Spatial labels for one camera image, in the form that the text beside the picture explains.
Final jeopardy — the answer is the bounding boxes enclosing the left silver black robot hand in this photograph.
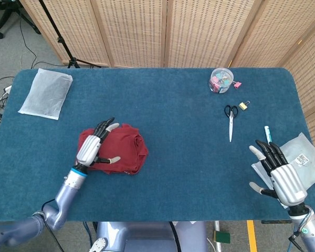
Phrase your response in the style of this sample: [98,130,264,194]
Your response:
[75,117,121,167]

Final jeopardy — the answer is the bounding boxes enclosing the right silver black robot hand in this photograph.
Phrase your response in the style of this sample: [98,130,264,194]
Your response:
[248,139,308,206]

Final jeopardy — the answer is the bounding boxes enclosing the red t-shirt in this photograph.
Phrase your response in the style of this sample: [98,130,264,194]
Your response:
[78,123,150,176]

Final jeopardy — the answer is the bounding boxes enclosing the frosted bag with QR label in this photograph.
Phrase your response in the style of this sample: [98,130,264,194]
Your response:
[251,132,315,208]

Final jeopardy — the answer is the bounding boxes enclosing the white teal marker pen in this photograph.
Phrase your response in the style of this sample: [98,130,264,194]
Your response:
[264,125,274,145]

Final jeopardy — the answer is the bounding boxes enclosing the plain white frosted bag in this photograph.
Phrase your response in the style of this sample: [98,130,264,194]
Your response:
[17,68,74,121]

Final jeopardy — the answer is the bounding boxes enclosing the white table leg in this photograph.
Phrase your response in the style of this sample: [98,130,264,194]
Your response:
[214,221,223,252]

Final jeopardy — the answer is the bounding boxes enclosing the green block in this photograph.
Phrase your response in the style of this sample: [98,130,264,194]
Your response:
[212,230,231,244]

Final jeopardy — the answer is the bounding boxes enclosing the blue carpet table cover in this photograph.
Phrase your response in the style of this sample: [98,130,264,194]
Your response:
[0,67,315,223]

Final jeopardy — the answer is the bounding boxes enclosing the silver-blue robot torso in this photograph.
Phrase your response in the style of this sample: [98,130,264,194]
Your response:
[88,221,208,252]

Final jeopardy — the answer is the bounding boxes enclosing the black tripod stand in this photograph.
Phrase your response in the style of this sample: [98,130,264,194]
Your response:
[38,0,102,69]

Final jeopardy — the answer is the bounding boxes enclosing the clear jar of binder clips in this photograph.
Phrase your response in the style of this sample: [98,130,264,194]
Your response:
[208,67,234,94]

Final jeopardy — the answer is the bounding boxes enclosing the wicker folding screen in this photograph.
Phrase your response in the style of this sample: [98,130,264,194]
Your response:
[18,0,315,158]

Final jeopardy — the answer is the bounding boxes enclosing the black office chair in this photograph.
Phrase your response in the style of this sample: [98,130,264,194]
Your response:
[0,0,42,39]

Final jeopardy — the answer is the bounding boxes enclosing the blue cable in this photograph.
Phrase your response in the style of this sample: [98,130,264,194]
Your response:
[83,222,93,252]

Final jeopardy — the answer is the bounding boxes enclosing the black-handled scissors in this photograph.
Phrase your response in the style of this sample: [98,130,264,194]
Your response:
[224,104,239,143]

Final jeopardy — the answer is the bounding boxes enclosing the thin black floor cable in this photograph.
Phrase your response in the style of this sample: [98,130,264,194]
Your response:
[17,5,65,69]

